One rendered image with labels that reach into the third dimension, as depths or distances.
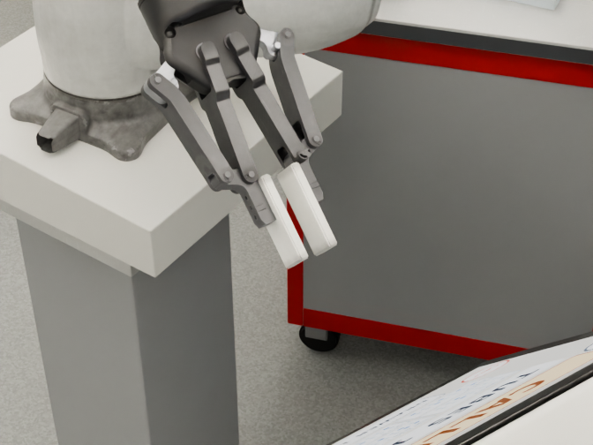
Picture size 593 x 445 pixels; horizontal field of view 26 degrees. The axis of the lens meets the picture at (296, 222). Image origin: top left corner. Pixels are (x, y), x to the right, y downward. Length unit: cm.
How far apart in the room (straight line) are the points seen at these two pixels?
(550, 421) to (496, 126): 126
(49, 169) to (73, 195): 5
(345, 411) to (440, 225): 41
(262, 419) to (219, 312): 53
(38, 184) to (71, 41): 17
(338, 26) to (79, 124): 32
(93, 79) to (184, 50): 52
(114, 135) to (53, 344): 42
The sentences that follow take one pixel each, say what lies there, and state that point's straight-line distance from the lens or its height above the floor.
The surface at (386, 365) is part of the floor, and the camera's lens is 240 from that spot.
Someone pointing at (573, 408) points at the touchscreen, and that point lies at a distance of 76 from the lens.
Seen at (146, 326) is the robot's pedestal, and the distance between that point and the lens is 167.
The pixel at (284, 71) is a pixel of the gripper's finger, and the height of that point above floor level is 119.
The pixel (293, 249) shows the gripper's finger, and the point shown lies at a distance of 96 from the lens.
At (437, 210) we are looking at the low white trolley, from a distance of 209.
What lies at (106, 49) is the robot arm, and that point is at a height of 96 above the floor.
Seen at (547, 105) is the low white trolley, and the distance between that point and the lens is 194.
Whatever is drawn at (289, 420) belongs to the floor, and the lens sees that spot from 230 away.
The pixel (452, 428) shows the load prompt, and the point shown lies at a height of 115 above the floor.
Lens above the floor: 175
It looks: 41 degrees down
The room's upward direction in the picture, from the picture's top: straight up
